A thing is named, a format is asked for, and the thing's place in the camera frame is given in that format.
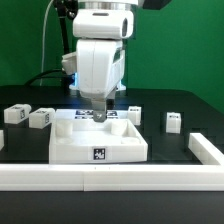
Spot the white sheet with tags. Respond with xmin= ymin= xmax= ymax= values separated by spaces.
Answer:
xmin=75 ymin=110 xmax=118 ymax=119

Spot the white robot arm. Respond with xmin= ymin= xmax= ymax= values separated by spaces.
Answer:
xmin=62 ymin=0 xmax=172 ymax=122

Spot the white block left edge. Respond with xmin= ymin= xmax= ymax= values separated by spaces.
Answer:
xmin=0 ymin=130 xmax=4 ymax=151

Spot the white square table top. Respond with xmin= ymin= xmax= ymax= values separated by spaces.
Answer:
xmin=49 ymin=109 xmax=148 ymax=164

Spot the white obstacle fence wall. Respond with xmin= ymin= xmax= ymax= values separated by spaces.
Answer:
xmin=0 ymin=133 xmax=224 ymax=191

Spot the black cable bundle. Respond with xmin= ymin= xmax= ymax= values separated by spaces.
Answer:
xmin=23 ymin=68 xmax=75 ymax=87

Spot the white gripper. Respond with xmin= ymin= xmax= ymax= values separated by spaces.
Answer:
xmin=62 ymin=39 xmax=125 ymax=122

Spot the white cable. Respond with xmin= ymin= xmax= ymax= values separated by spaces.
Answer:
xmin=39 ymin=0 xmax=55 ymax=87

